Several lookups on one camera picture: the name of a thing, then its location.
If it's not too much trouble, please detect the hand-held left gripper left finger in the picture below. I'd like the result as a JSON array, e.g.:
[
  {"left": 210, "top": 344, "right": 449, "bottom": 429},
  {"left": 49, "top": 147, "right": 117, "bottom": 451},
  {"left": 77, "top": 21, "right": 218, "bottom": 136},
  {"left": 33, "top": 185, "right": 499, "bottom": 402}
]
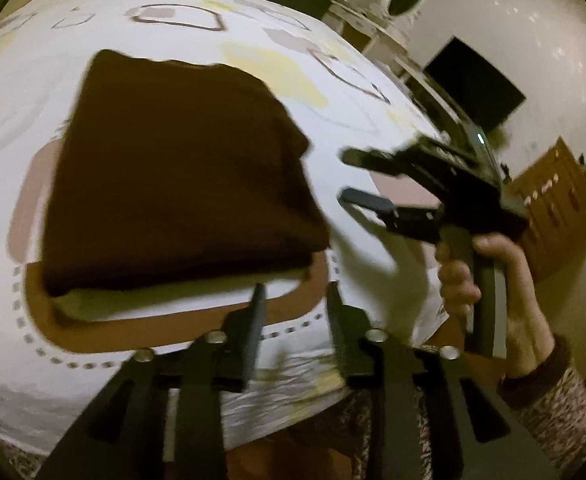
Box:
[{"left": 48, "top": 283, "right": 268, "bottom": 480}]

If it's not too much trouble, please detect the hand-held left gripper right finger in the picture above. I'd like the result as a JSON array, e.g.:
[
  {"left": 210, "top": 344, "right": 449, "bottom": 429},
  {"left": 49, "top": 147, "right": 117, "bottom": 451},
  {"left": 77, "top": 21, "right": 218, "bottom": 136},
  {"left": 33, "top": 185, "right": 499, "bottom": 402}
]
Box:
[{"left": 324, "top": 283, "right": 562, "bottom": 480}]

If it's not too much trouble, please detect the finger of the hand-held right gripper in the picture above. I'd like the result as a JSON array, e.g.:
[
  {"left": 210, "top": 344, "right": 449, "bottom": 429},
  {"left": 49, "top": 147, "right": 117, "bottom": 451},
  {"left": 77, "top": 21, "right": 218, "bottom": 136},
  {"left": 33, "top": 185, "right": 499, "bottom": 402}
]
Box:
[
  {"left": 341, "top": 146, "right": 426, "bottom": 178},
  {"left": 337, "top": 186, "right": 400, "bottom": 233}
]

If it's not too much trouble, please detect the dark brown garment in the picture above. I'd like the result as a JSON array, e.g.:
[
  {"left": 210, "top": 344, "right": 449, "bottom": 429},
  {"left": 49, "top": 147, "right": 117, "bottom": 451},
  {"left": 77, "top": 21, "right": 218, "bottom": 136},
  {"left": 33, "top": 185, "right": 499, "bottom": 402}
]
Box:
[{"left": 39, "top": 48, "right": 332, "bottom": 297}]

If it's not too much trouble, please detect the person's right forearm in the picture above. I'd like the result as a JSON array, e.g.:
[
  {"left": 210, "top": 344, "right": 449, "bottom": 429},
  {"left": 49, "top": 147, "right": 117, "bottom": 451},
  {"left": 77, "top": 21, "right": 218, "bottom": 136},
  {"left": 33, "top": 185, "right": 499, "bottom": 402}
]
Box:
[{"left": 497, "top": 335, "right": 586, "bottom": 480}]

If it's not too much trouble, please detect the person's right hand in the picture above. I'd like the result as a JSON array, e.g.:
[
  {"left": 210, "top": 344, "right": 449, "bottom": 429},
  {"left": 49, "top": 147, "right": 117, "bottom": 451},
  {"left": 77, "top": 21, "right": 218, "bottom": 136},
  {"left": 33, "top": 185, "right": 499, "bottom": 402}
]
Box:
[{"left": 434, "top": 233, "right": 557, "bottom": 379}]

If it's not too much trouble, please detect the brown wooden panel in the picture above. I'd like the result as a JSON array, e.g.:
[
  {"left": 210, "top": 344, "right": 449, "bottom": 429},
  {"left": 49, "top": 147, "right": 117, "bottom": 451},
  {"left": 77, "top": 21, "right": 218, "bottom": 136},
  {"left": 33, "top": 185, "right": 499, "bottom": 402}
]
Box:
[{"left": 509, "top": 136, "right": 586, "bottom": 282}]

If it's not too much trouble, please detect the black flat screen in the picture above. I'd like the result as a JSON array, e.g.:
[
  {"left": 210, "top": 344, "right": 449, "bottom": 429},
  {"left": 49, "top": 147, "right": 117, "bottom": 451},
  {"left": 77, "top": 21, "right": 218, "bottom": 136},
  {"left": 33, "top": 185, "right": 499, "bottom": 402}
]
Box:
[{"left": 422, "top": 35, "right": 527, "bottom": 134}]

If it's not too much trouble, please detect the white vanity dresser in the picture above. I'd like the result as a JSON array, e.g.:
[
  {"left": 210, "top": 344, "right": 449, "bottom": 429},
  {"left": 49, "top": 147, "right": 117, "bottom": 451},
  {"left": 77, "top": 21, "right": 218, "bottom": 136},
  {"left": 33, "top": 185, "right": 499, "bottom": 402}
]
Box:
[{"left": 323, "top": 0, "right": 480, "bottom": 147}]

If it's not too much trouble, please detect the white patterned bedsheet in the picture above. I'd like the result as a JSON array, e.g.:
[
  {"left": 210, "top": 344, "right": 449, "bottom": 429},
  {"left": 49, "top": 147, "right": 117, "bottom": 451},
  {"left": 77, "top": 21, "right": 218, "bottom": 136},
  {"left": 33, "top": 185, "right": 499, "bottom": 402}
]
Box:
[{"left": 0, "top": 0, "right": 446, "bottom": 461}]

